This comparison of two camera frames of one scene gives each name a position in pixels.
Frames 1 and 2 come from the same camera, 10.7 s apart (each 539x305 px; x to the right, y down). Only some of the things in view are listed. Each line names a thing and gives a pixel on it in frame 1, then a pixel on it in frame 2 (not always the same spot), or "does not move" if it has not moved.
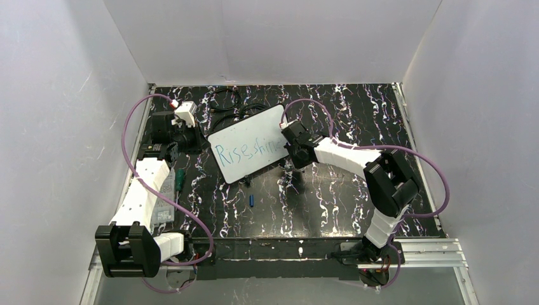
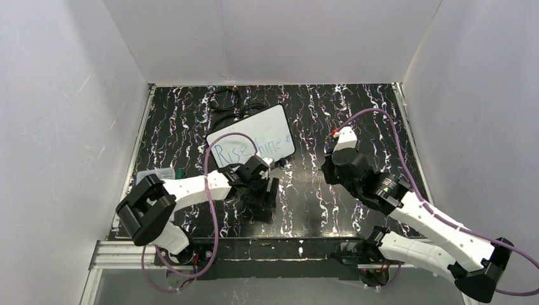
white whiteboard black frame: (249, 143) does not move
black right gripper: (292, 159) -> (329, 172)
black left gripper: (196, 138) -> (261, 195)
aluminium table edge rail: (400, 94) does not move
